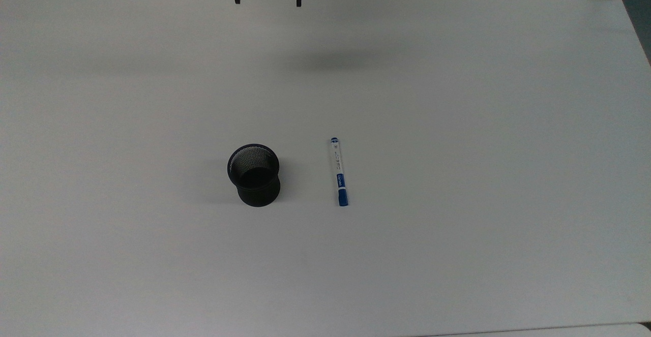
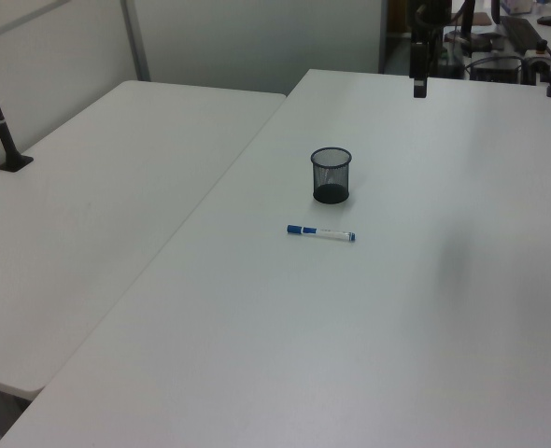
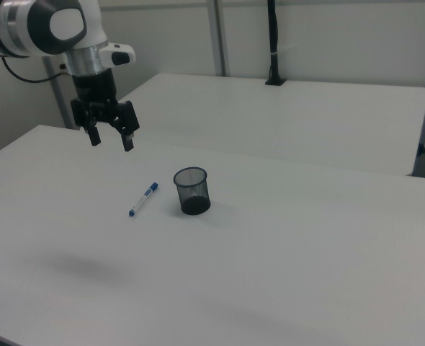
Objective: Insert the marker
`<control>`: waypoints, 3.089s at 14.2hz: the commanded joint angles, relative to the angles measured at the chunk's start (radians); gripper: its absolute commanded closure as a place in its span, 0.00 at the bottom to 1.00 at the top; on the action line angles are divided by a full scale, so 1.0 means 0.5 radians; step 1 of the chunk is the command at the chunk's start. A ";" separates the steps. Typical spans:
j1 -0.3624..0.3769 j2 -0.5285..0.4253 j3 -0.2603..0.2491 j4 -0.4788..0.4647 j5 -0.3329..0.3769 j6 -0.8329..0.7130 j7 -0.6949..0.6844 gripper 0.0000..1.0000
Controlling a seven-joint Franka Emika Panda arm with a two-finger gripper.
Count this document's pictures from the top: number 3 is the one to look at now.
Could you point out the black pole with clamp base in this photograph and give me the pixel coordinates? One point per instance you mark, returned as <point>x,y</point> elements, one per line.
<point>274,39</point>

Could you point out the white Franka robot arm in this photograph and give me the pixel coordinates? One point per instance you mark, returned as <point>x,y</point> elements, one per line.
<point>29,25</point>

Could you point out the white marker with blue cap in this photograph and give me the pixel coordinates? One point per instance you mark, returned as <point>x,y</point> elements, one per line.
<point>143,199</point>

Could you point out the black mesh pen cup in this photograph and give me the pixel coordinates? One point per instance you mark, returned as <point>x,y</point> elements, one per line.
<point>192,191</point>

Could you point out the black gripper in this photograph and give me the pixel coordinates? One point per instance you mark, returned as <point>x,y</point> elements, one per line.
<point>95,90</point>

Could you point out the grey metal frame post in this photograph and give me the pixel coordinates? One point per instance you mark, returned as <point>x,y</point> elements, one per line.
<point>59,104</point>
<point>219,36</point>

